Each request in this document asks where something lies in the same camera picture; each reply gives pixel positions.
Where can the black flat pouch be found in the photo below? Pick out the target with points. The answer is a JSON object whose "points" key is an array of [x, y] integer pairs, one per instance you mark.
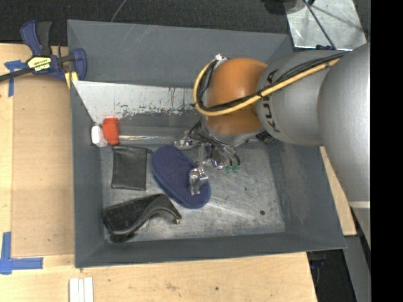
{"points": [[129, 168]]}

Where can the clear bottle with red cap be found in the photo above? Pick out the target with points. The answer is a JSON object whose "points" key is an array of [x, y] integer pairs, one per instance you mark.
{"points": [[111, 131]]}

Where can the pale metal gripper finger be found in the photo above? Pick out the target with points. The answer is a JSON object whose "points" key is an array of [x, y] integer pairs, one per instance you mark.
{"points": [[203, 176], [195, 186]]}

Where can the blue oval pad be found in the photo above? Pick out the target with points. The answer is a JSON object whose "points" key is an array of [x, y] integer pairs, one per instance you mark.
{"points": [[173, 175]]}

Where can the grey metal bin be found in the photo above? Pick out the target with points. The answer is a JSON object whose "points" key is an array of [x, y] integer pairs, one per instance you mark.
{"points": [[245, 200]]}

